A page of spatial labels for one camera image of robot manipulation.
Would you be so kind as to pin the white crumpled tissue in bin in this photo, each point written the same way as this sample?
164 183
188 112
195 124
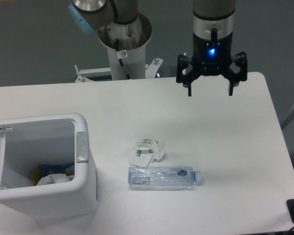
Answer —
54 179

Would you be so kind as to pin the white paper wrapper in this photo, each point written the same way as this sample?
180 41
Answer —
145 152

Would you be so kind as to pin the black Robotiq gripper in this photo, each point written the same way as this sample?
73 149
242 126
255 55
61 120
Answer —
212 56

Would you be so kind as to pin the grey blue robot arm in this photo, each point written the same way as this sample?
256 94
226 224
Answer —
209 16

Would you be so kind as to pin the blue yellow snack bag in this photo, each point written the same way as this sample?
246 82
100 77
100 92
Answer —
48 169

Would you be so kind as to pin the white plastic trash can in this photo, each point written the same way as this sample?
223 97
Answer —
61 139

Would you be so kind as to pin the white metal base frame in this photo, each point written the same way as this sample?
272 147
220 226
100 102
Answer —
155 69

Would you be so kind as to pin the clear plastic water bottle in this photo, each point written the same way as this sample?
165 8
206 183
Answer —
163 177

